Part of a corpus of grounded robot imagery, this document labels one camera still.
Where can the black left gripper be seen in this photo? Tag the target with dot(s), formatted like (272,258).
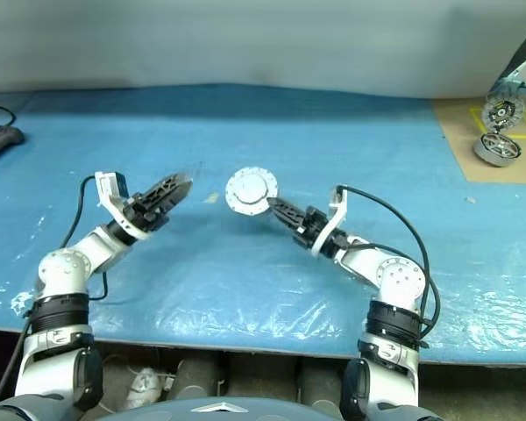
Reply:
(144,217)

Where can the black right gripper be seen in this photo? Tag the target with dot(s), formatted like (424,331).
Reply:
(311,228)

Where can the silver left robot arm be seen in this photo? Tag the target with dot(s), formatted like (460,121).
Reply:
(66,267)

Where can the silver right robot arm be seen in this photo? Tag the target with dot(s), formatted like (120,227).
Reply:
(399,276)

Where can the silver spoked rotor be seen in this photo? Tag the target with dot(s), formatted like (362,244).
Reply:
(499,147)

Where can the blue plastic table cover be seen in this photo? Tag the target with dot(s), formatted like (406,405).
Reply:
(114,144)

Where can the black power strip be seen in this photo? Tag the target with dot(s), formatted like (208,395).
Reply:
(0,139)

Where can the brown cardboard sheet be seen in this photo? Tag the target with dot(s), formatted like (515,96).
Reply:
(456,144)

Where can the white shoe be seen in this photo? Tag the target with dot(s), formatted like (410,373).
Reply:
(144,386)

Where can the grey robot torso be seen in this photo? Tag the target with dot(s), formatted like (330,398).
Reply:
(201,410)

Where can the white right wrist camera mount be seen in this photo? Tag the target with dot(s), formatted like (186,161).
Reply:
(339,206)

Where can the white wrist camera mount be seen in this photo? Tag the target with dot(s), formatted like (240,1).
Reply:
(339,206)
(107,186)

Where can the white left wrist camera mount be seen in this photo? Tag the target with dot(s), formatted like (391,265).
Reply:
(107,186)

